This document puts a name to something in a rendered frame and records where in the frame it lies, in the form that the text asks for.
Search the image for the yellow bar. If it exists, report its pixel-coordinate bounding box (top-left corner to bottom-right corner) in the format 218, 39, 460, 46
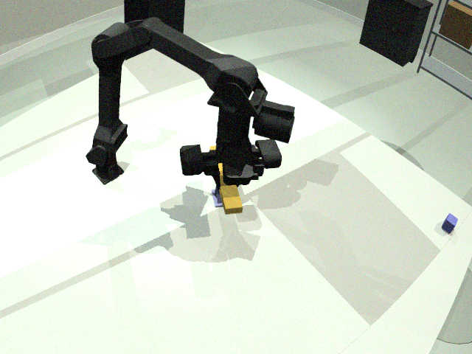
218, 163, 243, 215

